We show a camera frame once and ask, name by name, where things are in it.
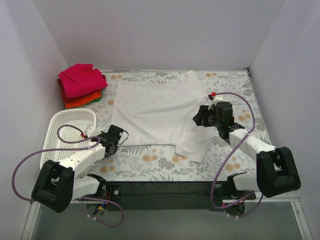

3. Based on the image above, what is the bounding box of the orange folded t shirt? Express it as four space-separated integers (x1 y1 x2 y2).
57 79 102 109

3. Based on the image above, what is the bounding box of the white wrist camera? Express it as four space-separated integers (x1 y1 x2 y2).
208 92 224 110
81 125 100 138

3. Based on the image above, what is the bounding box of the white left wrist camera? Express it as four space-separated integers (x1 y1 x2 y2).
81 125 100 138

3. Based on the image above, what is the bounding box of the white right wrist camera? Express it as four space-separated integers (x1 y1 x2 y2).
208 92 224 110

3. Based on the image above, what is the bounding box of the floral patterned table mat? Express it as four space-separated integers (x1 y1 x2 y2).
49 69 281 183

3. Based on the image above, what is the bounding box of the white perforated plastic basket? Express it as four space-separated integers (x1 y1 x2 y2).
39 108 98 179

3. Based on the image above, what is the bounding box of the pink folded t shirt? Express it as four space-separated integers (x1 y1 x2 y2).
58 63 108 98

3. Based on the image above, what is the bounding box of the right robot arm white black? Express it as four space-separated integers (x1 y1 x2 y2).
193 101 301 199

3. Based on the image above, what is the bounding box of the aluminium extrusion rail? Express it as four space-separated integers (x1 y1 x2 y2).
213 181 300 202

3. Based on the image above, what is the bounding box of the white t shirt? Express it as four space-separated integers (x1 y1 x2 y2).
111 71 214 163

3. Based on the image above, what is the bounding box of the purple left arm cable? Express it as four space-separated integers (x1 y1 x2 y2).
11 124 125 228

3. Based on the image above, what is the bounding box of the green folded t shirt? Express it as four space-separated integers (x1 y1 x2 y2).
93 97 102 102

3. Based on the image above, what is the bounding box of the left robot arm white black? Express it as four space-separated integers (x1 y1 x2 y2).
31 125 127 213

